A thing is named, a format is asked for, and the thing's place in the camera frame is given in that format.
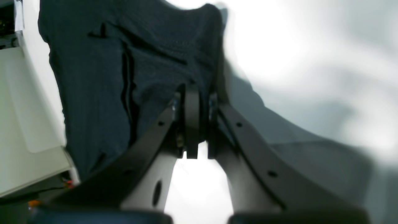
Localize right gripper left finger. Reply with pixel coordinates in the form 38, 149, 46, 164
41, 85, 199, 215

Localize black T-shirt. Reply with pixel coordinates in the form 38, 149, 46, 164
38, 0, 223, 181

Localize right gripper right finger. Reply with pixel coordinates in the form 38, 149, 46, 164
207, 92, 367, 217

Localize white box lower right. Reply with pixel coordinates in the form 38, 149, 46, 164
0, 31, 76, 197

